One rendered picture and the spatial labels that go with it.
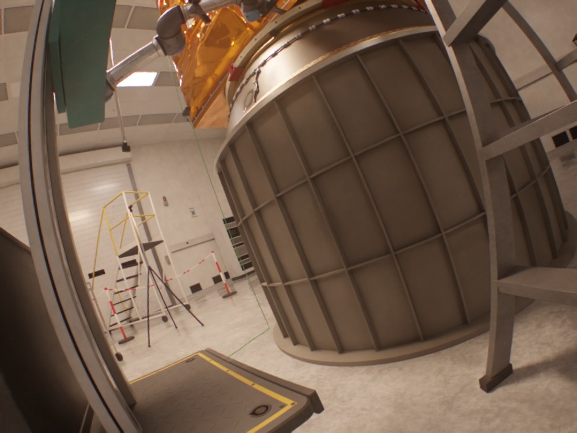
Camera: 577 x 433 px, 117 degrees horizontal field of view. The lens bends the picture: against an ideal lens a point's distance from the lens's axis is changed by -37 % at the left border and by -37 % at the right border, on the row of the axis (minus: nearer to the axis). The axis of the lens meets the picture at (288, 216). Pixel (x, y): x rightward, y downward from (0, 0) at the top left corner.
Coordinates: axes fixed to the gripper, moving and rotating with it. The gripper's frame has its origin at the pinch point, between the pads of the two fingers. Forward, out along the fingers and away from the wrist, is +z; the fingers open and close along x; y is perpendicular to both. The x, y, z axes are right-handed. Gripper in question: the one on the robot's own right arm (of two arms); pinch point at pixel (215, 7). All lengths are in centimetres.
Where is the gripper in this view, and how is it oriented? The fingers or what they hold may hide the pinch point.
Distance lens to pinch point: 106.8
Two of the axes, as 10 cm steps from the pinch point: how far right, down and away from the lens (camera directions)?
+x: 6.7, -1.9, -7.2
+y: -5.1, 5.9, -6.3
